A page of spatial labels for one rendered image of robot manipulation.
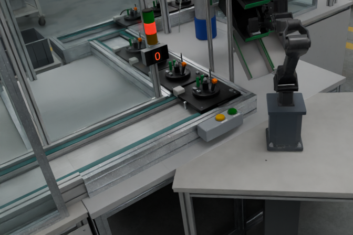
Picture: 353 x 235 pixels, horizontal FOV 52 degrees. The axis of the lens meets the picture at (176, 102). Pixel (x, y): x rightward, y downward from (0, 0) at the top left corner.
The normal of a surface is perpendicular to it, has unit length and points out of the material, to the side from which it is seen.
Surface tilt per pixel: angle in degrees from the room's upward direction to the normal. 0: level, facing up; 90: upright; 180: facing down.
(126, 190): 0
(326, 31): 90
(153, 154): 90
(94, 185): 90
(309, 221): 0
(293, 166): 0
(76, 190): 90
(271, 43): 45
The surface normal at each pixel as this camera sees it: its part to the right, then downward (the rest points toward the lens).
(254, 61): 0.19, -0.28
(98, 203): -0.11, -0.84
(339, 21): 0.55, 0.39
